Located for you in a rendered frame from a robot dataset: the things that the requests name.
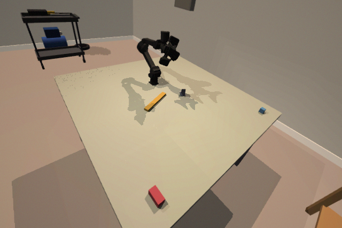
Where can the red rectangular block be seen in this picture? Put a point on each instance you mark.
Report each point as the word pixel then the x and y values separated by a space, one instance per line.
pixel 156 196

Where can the small blue cube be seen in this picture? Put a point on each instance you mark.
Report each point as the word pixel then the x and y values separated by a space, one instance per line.
pixel 262 110

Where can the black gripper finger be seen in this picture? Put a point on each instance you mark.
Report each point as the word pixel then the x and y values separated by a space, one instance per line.
pixel 165 59
pixel 172 44

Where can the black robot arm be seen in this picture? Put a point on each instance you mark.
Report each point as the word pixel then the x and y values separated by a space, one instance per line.
pixel 142 47

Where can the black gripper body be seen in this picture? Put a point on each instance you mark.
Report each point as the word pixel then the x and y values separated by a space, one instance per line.
pixel 167 50

